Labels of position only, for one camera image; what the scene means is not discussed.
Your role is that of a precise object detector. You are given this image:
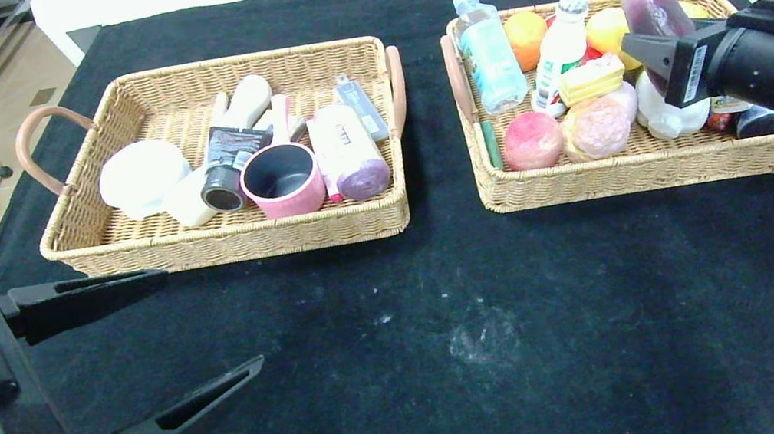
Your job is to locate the white milk drink bottle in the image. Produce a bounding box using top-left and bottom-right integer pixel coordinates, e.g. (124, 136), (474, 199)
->
(516, 0), (607, 121)

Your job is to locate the orange toy fruit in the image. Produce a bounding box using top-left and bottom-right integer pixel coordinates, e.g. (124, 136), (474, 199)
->
(501, 7), (556, 74)

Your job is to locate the white pen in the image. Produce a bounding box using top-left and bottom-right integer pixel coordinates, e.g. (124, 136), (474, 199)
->
(204, 90), (236, 134)

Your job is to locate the white purple bag roll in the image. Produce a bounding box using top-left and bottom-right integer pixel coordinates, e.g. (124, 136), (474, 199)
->
(308, 97), (394, 206)

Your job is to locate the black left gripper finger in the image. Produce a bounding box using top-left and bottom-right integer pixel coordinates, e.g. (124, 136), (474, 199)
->
(0, 263), (177, 352)
(79, 354), (278, 434)

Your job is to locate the wicker basket with household items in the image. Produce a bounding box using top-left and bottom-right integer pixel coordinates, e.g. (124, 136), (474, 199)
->
(7, 30), (430, 294)

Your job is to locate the small orange-red can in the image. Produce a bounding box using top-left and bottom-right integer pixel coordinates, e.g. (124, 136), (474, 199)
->
(705, 110), (736, 134)

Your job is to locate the yellow toy pear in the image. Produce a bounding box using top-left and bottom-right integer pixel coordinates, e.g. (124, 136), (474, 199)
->
(582, 3), (644, 77)

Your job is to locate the green marker pen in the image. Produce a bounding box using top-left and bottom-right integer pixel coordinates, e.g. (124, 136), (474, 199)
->
(480, 118), (504, 172)

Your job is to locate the pink bun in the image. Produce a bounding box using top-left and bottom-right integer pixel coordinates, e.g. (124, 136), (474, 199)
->
(557, 92), (636, 165)

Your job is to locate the dark blue small jar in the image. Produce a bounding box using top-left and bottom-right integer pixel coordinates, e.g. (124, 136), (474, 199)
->
(733, 101), (774, 140)

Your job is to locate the clear water bottle blue label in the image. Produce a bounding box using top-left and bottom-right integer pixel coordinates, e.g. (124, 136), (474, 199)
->
(451, 0), (534, 119)

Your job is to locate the green white toy cabbage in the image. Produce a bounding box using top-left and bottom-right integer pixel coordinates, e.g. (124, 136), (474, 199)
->
(630, 60), (717, 146)

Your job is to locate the pink cup dark inside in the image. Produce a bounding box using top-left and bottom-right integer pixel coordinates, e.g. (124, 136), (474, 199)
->
(227, 89), (331, 225)

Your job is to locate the yellow toy mango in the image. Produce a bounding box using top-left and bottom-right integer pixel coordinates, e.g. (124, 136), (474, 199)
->
(677, 0), (710, 24)

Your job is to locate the yellow toy cake slice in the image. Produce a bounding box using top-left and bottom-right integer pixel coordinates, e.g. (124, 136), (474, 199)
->
(555, 51), (631, 108)

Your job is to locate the white marker red cap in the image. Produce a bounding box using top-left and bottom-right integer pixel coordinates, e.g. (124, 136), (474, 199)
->
(306, 117), (345, 207)

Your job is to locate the white round ridged disc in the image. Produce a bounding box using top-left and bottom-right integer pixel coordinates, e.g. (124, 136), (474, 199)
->
(93, 133), (199, 228)

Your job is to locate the red soda can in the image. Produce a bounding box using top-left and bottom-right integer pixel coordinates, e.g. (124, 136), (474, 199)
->
(545, 6), (608, 71)

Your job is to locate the small printed cardboard box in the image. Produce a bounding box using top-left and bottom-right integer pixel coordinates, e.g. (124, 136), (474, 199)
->
(252, 104), (311, 150)

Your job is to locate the pink toy peach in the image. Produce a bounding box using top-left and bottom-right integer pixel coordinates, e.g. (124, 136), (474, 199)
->
(498, 107), (569, 175)

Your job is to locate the black printed squeeze tube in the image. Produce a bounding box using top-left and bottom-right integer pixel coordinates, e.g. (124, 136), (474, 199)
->
(189, 117), (285, 218)

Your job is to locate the white handheld device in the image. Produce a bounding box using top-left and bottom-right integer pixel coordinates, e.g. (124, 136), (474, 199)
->
(213, 72), (278, 136)

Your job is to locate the white soap block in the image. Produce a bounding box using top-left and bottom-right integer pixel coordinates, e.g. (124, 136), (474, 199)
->
(156, 165), (222, 233)

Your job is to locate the wicker basket with food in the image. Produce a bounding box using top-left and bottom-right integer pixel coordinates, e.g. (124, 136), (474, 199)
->
(436, 0), (774, 220)

